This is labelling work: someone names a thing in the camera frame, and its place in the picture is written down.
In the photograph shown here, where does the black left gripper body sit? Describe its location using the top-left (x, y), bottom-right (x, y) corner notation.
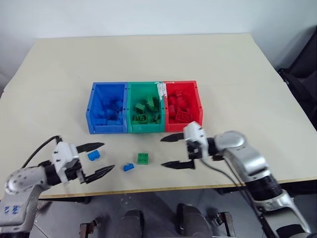
top-left (64, 160), bottom-right (88, 184)

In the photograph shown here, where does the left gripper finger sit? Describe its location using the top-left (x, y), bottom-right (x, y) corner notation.
top-left (75, 142), bottom-right (105, 153)
top-left (85, 164), bottom-right (116, 184)

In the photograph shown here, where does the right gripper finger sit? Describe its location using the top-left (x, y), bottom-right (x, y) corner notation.
top-left (160, 132), bottom-right (185, 143)
top-left (160, 159), bottom-right (197, 171)

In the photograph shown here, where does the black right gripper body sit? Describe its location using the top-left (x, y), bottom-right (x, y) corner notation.
top-left (186, 140), bottom-right (203, 161)

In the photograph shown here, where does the red plastic bin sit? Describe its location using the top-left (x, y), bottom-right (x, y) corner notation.
top-left (163, 80), bottom-right (204, 133)

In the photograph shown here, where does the large red flat block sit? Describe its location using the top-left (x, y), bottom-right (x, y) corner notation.
top-left (175, 110), bottom-right (194, 123)

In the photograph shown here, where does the blue plastic bin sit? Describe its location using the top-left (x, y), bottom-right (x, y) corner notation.
top-left (85, 82), bottom-right (130, 135)

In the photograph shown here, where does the green plastic bin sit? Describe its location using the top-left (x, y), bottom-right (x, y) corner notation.
top-left (126, 81), bottom-right (166, 134)

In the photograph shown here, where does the green square building block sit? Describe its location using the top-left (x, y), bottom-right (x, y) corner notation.
top-left (136, 152), bottom-right (150, 165)

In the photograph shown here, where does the torn white label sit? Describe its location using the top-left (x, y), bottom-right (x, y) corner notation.
top-left (155, 81), bottom-right (167, 102)

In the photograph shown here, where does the dark rounded shape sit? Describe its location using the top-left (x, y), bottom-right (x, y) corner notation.
top-left (175, 203), bottom-right (212, 238)
top-left (122, 209), bottom-right (146, 238)

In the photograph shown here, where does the black chair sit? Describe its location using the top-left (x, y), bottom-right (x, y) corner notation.
top-left (276, 24), bottom-right (317, 126)

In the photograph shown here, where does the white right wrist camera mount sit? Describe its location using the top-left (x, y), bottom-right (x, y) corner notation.
top-left (182, 121), bottom-right (210, 160)

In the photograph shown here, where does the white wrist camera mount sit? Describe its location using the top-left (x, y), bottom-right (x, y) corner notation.
top-left (182, 121), bottom-right (210, 160)
top-left (52, 142), bottom-right (82, 185)

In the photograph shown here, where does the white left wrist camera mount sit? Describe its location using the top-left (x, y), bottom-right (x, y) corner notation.
top-left (52, 142), bottom-right (82, 185)

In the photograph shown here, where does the dark table bracket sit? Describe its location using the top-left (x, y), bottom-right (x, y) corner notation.
top-left (216, 186), bottom-right (249, 196)
top-left (39, 196), bottom-right (91, 205)

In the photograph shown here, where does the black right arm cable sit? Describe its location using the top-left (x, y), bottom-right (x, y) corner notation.
top-left (195, 156), bottom-right (276, 238)

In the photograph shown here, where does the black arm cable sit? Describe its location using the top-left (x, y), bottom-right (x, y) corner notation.
top-left (195, 156), bottom-right (276, 238)
top-left (21, 135), bottom-right (62, 169)

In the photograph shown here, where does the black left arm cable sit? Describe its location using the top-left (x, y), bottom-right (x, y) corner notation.
top-left (21, 135), bottom-right (62, 169)

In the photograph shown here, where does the brown black frame piece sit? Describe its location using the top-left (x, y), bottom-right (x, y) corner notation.
top-left (79, 217), bottom-right (104, 238)
top-left (213, 211), bottom-right (236, 238)

